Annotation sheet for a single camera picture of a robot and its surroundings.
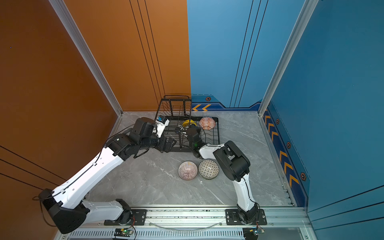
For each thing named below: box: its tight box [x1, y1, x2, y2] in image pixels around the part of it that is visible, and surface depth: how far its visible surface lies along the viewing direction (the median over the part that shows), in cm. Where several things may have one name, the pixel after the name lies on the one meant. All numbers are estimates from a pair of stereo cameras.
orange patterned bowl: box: [199, 116, 216, 130], surface depth 111 cm
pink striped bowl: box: [177, 160, 198, 181], surface depth 88 cm
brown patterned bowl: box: [198, 159, 220, 180], surface depth 88 cm
